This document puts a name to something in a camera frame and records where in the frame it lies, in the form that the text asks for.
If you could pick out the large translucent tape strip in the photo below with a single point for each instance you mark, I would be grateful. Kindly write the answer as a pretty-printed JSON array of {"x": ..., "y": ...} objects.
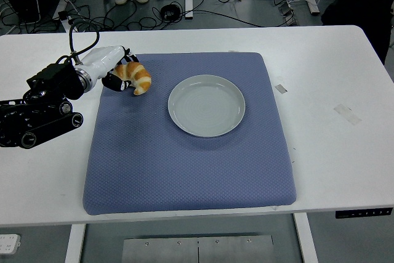
[{"x": 347, "y": 114}]

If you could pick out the orange croissant bread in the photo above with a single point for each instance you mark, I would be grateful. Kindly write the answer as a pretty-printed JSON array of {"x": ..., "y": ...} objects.
[{"x": 140, "y": 76}]

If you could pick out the white power strip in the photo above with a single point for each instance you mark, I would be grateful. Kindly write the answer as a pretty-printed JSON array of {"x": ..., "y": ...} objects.
[{"x": 9, "y": 244}]

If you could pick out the grey metal plate with screws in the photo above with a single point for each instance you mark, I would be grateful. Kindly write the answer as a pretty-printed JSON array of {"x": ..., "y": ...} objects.
[{"x": 197, "y": 249}]

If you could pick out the white table leg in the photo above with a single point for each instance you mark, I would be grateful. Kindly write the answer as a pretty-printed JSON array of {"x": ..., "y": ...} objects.
[
  {"x": 307, "y": 241},
  {"x": 74, "y": 244}
]

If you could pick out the blue quilted mat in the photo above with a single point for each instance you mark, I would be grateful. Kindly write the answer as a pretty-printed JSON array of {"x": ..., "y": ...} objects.
[{"x": 154, "y": 167}]

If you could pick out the black table control panel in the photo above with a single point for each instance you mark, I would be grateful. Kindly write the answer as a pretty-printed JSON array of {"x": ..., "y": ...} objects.
[{"x": 363, "y": 213}]

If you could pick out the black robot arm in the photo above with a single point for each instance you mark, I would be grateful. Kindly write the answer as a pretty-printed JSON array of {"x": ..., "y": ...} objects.
[{"x": 55, "y": 75}]

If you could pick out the grey foot pedal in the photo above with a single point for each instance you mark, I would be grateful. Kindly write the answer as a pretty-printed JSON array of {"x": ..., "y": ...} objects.
[{"x": 288, "y": 13}]

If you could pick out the person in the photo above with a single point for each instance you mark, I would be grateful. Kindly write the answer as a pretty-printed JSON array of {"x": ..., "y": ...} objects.
[{"x": 363, "y": 4}]

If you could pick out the round grey plate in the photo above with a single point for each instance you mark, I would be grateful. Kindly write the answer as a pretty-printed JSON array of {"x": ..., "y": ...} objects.
[{"x": 206, "y": 106}]

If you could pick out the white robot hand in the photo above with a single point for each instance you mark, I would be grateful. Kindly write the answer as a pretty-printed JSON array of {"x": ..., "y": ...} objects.
[{"x": 101, "y": 59}]

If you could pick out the small grey tape strip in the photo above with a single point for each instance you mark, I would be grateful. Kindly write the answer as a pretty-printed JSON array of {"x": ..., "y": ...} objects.
[{"x": 280, "y": 88}]

